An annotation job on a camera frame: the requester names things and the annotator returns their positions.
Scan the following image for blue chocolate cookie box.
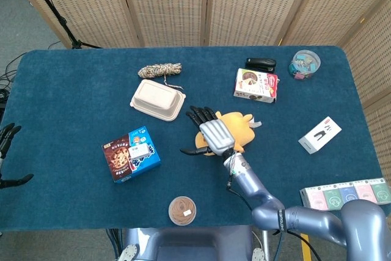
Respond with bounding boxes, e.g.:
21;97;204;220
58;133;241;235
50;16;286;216
101;125;162;184

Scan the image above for clear jar of binder clips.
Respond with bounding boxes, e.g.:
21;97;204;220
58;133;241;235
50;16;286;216
288;49;322;80

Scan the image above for black floor cables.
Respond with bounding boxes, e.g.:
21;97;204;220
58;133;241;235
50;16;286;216
0;40;65;121

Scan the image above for woven folding screen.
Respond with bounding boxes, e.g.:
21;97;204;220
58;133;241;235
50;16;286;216
2;0;391;182

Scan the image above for metal table leg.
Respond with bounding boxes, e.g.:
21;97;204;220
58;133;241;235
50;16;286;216
261;232;271;261

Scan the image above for yellow plush duck toy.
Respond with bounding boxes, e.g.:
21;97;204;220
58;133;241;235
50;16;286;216
195;110;263;156

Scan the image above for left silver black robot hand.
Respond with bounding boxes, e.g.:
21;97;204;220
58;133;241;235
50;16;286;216
0;122;35;190

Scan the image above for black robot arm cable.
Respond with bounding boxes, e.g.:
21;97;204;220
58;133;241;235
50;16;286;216
226;181;320;261

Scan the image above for white robot base foot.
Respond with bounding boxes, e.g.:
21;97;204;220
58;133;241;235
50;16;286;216
118;243;139;261
251;247;267;261

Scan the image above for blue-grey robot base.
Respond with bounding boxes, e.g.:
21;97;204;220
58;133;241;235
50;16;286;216
122;226;254;261

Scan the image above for white box with black print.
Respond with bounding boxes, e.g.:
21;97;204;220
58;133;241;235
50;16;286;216
298;116;343;155

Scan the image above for blue table mat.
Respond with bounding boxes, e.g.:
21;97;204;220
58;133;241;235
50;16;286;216
0;45;384;233

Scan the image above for cable bundle under table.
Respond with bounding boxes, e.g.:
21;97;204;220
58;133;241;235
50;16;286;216
105;228;123;261

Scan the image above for black stapler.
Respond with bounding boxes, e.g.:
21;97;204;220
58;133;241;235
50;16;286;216
245;57;277;73

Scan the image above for pastel multi-pack box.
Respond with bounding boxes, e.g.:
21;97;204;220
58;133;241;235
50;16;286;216
299;177;391;211

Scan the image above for clear jar of rubber bands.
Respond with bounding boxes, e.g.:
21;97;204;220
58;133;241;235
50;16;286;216
168;196;197;226

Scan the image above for white red cake box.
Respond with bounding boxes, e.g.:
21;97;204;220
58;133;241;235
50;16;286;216
233;68;281;105

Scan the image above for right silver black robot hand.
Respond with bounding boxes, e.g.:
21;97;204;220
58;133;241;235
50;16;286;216
180;105;238;156

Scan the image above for black tripod stand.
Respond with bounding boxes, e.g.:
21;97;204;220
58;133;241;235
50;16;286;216
21;0;103;50

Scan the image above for beige lidded lunch container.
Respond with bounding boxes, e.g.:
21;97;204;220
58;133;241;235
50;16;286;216
130;78;187;122

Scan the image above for braided rope bundle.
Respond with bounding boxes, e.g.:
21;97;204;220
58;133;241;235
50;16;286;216
137;62;186;91

